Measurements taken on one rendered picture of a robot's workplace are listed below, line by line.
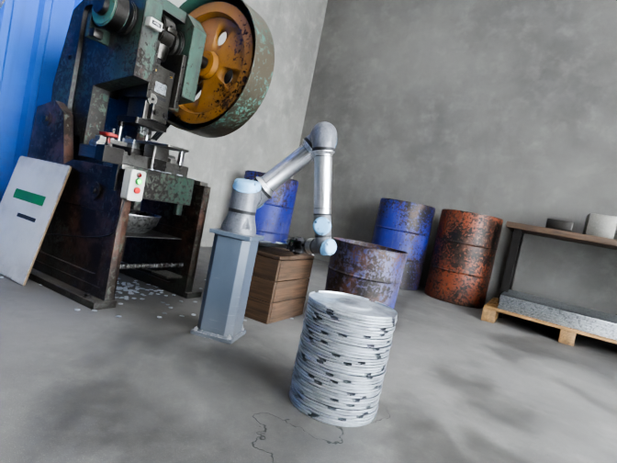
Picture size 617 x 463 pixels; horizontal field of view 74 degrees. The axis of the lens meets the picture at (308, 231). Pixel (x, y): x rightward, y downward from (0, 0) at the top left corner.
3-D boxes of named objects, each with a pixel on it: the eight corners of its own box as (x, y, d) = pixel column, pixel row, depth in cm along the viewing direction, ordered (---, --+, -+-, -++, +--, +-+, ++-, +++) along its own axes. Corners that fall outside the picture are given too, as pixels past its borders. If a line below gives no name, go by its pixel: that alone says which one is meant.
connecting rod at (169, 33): (173, 85, 216) (185, 20, 214) (154, 77, 205) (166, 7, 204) (147, 84, 226) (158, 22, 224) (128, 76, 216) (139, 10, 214)
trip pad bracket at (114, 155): (117, 191, 183) (125, 147, 182) (97, 187, 175) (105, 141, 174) (109, 188, 186) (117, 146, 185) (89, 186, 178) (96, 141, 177)
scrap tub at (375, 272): (399, 334, 239) (417, 254, 236) (374, 349, 202) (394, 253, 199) (335, 313, 259) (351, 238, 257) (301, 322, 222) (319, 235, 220)
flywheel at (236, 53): (185, 141, 276) (274, 121, 241) (160, 132, 258) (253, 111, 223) (185, 37, 281) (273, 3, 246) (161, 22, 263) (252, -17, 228)
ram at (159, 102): (171, 127, 217) (181, 70, 216) (148, 118, 204) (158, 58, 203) (150, 124, 226) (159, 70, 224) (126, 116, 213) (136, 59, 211)
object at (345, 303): (337, 290, 154) (337, 288, 154) (409, 314, 138) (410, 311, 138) (291, 295, 130) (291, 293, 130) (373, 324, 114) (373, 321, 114)
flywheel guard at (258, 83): (260, 144, 238) (287, 1, 234) (228, 131, 214) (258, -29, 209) (143, 130, 289) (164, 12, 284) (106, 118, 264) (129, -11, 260)
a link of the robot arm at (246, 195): (225, 207, 172) (231, 175, 171) (232, 207, 185) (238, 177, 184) (253, 212, 171) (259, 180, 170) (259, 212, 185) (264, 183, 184)
